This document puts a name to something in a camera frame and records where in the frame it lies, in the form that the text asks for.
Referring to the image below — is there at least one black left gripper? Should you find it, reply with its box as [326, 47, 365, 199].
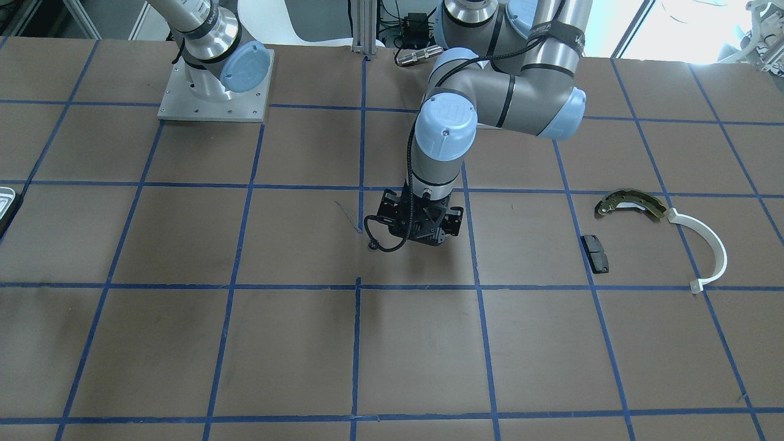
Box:
[376, 187, 464, 246]

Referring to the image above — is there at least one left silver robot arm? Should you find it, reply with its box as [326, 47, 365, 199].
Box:
[364, 1, 592, 246]

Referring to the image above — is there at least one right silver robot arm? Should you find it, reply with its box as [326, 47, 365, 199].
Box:
[149, 1, 274, 102]

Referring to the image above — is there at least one ribbed silver metal tray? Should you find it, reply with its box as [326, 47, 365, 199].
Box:
[1, 187, 19, 235]

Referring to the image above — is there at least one black brake pad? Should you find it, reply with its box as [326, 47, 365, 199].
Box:
[581, 235, 609, 274]

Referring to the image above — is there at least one brass brake shoe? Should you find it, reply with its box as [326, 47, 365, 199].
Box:
[594, 188, 669, 219]

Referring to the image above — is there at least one white curved plastic part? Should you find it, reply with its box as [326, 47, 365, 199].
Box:
[664, 207, 728, 294]

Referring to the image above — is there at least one aluminium frame post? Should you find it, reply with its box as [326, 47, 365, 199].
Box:
[348, 1, 378, 59]

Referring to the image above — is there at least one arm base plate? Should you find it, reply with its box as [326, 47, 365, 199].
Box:
[157, 58, 273, 123]

